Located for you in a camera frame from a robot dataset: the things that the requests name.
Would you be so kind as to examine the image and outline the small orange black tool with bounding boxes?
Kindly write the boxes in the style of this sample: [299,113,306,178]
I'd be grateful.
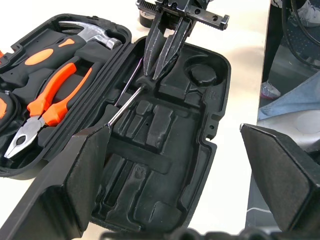
[0,48,9,68]

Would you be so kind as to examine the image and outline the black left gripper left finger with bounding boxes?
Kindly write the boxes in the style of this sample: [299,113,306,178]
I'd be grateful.
[0,125,111,240]

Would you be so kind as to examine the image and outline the black trouser leg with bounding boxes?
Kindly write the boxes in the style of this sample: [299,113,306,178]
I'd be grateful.
[261,0,285,84]

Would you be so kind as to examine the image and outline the black handled screwdriver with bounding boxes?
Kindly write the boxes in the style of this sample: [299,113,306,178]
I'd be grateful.
[106,76,157,130]

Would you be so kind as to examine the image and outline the black tape roll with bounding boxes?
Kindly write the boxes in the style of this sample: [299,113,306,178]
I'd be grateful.
[138,7,158,29]

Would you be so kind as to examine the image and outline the black orange tape measure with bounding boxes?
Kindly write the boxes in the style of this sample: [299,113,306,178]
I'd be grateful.
[0,91,22,133]

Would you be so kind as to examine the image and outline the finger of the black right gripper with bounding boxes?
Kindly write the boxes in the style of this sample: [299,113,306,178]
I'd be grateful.
[143,12,167,77]
[152,18,195,81]

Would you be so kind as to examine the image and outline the orange handled pliers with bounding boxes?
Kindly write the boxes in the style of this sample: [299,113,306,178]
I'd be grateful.
[3,62,93,161]

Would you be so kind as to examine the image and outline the black cable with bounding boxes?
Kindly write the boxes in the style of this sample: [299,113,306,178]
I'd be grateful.
[281,0,320,68]

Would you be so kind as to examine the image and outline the orange black claw hammer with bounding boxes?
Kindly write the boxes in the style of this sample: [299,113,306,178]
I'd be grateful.
[0,21,123,88]

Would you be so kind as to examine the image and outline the blue denim trouser leg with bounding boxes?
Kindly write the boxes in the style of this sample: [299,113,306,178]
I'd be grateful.
[258,71,320,121]

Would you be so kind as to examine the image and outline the white sneaker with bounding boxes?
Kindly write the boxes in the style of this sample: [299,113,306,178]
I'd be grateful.
[290,0,320,28]
[260,80,282,100]

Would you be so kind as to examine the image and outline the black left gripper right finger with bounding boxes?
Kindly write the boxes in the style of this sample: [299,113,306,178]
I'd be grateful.
[239,122,320,233]

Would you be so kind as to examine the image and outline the black plastic tool case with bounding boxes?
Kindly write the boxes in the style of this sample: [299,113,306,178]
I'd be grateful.
[0,13,232,233]

